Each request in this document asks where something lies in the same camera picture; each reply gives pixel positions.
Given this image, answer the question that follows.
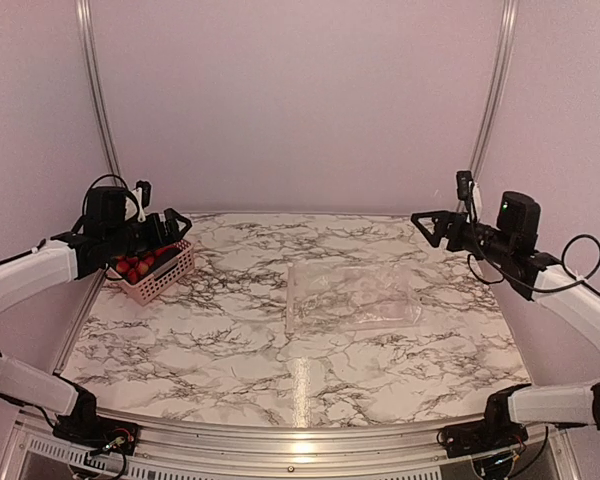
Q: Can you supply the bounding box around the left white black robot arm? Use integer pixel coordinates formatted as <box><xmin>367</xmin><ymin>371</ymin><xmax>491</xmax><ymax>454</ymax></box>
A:
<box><xmin>0</xmin><ymin>181</ymin><xmax>192</xmax><ymax>445</ymax></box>

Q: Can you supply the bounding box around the dark purple fake eggplant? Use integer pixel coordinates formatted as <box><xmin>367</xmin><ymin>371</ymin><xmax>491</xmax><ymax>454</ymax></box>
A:
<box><xmin>154</xmin><ymin>246</ymin><xmax>181</xmax><ymax>263</ymax></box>

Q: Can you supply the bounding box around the left aluminium frame post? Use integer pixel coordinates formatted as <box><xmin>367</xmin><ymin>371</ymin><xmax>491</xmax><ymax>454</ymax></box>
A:
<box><xmin>75</xmin><ymin>0</ymin><xmax>122</xmax><ymax>177</ymax></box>

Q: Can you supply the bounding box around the front aluminium rail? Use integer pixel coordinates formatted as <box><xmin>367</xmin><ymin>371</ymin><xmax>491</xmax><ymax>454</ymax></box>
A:
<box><xmin>9</xmin><ymin>399</ymin><xmax>576</xmax><ymax>480</ymax></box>

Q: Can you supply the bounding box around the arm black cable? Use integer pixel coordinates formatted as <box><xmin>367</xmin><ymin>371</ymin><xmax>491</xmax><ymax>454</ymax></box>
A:
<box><xmin>82</xmin><ymin>173</ymin><xmax>131</xmax><ymax>236</ymax></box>
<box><xmin>467</xmin><ymin>219</ymin><xmax>600</xmax><ymax>289</ymax></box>

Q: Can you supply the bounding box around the aluminium frame post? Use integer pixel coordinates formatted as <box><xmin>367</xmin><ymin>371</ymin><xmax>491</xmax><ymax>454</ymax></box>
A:
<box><xmin>470</xmin><ymin>0</ymin><xmax>519</xmax><ymax>179</ymax></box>
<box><xmin>75</xmin><ymin>0</ymin><xmax>122</xmax><ymax>177</ymax></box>

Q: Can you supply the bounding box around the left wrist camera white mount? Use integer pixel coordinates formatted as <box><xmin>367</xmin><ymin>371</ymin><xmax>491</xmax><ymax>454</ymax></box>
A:
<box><xmin>125</xmin><ymin>180</ymin><xmax>152</xmax><ymax>222</ymax></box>

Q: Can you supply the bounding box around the pink plastic basket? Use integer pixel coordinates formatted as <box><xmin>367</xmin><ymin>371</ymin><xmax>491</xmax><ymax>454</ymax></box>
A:
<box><xmin>108</xmin><ymin>240</ymin><xmax>194</xmax><ymax>306</ymax></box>

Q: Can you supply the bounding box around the clear zip top bag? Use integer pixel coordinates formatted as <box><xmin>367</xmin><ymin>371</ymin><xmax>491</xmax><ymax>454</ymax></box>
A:
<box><xmin>285</xmin><ymin>261</ymin><xmax>422</xmax><ymax>336</ymax></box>

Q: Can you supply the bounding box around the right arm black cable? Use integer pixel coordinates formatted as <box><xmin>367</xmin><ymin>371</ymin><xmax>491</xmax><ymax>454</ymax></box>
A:
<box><xmin>467</xmin><ymin>219</ymin><xmax>600</xmax><ymax>289</ymax></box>

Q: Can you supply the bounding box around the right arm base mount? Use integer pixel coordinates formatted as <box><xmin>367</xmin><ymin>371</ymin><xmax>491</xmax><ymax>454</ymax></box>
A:
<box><xmin>436</xmin><ymin>419</ymin><xmax>528</xmax><ymax>458</ymax></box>

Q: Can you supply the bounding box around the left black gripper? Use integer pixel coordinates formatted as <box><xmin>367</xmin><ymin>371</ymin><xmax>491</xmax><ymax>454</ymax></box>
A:
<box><xmin>104</xmin><ymin>207</ymin><xmax>191</xmax><ymax>258</ymax></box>

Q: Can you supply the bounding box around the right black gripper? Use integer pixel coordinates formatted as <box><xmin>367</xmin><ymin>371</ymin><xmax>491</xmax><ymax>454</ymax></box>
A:
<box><xmin>411</xmin><ymin>211</ymin><xmax>514</xmax><ymax>264</ymax></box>

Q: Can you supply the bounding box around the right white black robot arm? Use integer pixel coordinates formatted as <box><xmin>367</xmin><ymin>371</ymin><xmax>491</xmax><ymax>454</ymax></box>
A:
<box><xmin>411</xmin><ymin>187</ymin><xmax>600</xmax><ymax>448</ymax></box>

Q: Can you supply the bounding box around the right aluminium frame post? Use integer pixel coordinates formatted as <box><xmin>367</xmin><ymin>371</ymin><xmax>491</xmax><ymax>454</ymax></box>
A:
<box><xmin>470</xmin><ymin>0</ymin><xmax>519</xmax><ymax>179</ymax></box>

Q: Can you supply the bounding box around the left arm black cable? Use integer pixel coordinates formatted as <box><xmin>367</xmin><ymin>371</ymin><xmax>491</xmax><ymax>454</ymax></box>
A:
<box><xmin>82</xmin><ymin>173</ymin><xmax>131</xmax><ymax>236</ymax></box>

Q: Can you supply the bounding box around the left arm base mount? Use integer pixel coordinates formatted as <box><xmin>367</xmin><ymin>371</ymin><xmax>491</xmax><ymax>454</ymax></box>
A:
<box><xmin>53</xmin><ymin>411</ymin><xmax>139</xmax><ymax>455</ymax></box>

